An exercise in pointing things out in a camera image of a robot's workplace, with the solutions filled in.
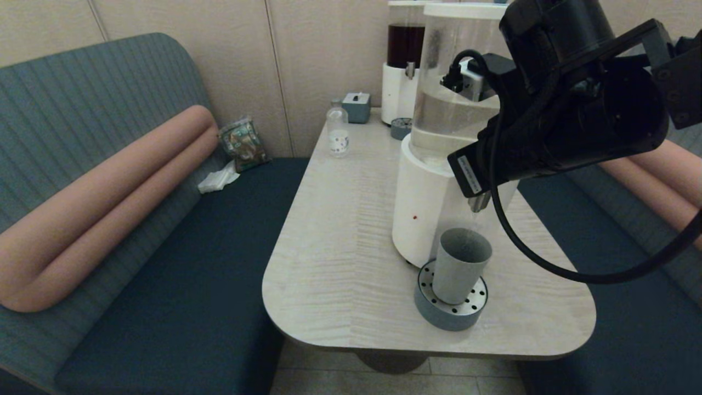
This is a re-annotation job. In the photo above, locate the brass table pedestal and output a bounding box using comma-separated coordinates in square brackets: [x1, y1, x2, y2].
[354, 351, 431, 375]

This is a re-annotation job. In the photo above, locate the white crumpled tissue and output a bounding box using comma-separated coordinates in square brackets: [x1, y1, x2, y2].
[197, 162, 240, 195]

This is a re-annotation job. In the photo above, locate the small blue square box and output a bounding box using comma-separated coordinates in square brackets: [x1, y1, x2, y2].
[342, 92, 371, 124]

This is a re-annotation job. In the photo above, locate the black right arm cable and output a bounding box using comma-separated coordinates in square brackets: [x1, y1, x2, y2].
[440, 48, 702, 285]

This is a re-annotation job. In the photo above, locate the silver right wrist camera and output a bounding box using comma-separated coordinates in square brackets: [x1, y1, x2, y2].
[440, 52, 516, 103]

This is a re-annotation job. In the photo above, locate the pink bolster beside snack bag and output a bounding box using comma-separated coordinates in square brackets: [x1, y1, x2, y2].
[0, 104, 220, 314]

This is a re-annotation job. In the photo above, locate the large blue perforated drip tray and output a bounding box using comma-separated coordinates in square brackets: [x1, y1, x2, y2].
[414, 259, 489, 332]

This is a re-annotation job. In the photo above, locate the crinkled snack bag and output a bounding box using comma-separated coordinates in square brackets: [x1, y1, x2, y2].
[218, 117, 270, 174]

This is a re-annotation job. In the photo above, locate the empty blue upholstered bench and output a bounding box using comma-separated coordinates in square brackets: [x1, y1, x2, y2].
[516, 126, 702, 395]

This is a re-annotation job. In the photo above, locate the clear plastic bottle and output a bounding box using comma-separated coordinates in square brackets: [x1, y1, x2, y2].
[326, 99, 349, 159]

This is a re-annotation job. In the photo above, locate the dark drink dispenser white base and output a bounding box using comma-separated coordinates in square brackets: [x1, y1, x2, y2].
[381, 1, 439, 127]

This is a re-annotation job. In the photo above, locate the clear water dispenser white base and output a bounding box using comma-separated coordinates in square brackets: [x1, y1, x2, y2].
[391, 2, 519, 269]

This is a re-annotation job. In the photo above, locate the grey-blue plastic cup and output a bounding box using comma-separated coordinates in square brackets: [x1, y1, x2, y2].
[432, 228, 493, 306]

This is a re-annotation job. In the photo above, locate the blue bench holding snack bag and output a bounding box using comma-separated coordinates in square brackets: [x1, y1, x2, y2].
[0, 32, 308, 395]

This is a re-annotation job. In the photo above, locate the pink bolster on empty bench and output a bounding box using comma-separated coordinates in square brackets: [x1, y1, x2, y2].
[598, 138, 702, 253]

